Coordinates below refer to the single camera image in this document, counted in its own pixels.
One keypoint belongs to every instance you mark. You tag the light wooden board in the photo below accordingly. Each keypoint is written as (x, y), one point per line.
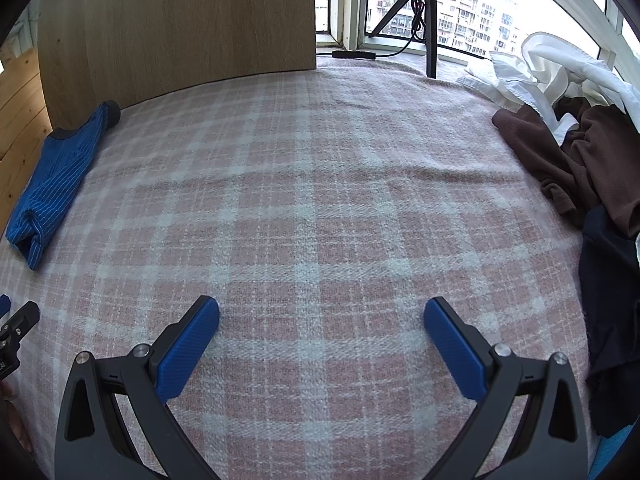
(128, 51)

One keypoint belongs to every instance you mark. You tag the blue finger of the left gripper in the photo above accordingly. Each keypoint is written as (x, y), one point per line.
(12, 333)
(5, 305)

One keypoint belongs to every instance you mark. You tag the black inline cable remote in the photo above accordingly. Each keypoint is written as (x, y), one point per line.
(352, 55)

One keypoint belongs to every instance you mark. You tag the dark navy garment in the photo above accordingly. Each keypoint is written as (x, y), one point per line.
(609, 282)

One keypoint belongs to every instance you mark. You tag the pine wood panel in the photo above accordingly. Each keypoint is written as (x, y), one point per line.
(24, 122)

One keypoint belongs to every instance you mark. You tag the pink plaid blanket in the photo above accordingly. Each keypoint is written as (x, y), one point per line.
(321, 210)

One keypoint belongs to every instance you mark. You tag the white shirt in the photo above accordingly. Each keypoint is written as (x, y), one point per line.
(549, 69)

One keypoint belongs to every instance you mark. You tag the person left hand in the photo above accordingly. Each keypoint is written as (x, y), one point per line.
(13, 417)

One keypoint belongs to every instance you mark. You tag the black tripod stand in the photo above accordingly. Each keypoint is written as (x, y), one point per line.
(422, 29)

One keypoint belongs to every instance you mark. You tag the brown garment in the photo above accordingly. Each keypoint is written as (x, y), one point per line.
(596, 164)

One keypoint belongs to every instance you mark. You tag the blue striped knit garment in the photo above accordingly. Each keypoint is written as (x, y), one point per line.
(65, 158)

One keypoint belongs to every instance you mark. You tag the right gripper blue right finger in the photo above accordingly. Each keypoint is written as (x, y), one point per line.
(550, 441)

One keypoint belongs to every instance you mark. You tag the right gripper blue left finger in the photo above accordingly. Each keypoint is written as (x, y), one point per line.
(92, 440)

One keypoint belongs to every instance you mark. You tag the light blue garment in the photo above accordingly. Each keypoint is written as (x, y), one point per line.
(617, 457)

